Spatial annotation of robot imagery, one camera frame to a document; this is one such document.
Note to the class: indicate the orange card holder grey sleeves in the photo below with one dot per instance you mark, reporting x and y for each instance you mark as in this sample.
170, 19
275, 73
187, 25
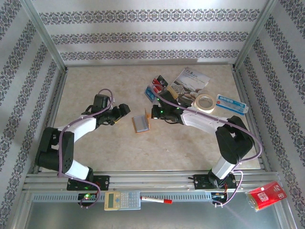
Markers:
140, 124

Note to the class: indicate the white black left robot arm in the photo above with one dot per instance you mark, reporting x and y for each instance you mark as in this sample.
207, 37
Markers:
81, 125

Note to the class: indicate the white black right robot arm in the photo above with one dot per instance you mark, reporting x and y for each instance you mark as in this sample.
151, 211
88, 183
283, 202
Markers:
202, 122

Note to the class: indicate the blue card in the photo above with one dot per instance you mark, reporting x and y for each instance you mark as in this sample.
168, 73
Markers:
149, 94

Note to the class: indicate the white red card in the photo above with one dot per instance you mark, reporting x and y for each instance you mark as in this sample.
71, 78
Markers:
157, 89

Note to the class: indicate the gold card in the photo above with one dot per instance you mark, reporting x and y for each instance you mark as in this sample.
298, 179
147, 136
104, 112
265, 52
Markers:
172, 91

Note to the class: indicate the black card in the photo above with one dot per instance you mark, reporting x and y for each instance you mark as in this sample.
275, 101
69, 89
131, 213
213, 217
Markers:
162, 81

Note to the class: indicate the beige masking tape roll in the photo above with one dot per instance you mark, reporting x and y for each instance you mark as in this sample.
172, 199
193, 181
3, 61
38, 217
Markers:
209, 109

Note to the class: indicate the photo print brochure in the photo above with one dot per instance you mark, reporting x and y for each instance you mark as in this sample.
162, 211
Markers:
190, 81

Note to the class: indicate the blue white flat packet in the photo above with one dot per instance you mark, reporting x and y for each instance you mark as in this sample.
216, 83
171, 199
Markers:
231, 103

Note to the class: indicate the beige grey calculator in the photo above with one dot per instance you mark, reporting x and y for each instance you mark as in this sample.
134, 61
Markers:
121, 200

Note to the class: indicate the left control board with lights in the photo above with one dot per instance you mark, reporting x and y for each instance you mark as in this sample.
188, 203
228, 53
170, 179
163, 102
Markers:
88, 196

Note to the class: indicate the white red marker pen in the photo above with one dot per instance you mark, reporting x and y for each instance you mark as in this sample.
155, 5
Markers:
155, 199

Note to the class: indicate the grey metal shelf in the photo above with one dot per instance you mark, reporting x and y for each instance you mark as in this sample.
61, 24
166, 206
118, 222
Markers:
152, 218

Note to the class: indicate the red packet in clear wrap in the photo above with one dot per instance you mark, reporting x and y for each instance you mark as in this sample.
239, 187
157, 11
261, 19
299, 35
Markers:
264, 196

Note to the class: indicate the aluminium side rail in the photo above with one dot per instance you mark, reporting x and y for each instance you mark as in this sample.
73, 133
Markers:
51, 119
252, 124

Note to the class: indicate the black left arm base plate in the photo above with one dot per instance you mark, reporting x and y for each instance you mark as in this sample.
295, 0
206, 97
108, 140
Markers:
102, 182

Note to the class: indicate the aluminium mounting rail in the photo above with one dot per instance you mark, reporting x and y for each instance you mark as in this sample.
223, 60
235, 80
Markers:
152, 181

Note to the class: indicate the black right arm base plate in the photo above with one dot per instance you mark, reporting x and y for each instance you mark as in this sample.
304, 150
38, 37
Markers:
200, 182

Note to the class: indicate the aluminium frame post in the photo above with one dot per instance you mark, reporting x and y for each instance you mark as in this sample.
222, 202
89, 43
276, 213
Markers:
256, 33
43, 33

